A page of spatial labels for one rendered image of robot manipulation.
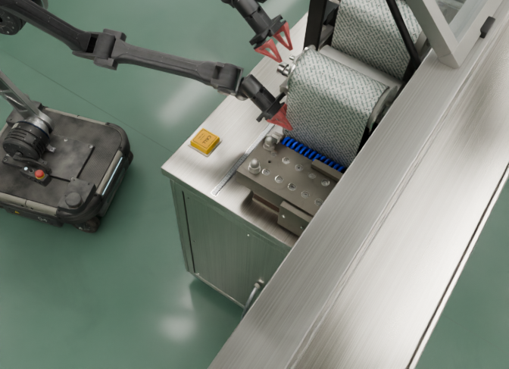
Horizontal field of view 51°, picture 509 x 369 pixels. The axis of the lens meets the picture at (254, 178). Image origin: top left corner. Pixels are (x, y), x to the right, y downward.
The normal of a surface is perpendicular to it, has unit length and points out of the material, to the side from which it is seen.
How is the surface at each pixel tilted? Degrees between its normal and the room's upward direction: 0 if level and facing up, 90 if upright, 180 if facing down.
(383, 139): 0
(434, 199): 0
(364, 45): 92
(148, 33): 0
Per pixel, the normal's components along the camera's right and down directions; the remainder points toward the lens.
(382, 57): -0.56, 0.70
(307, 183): 0.04, -0.54
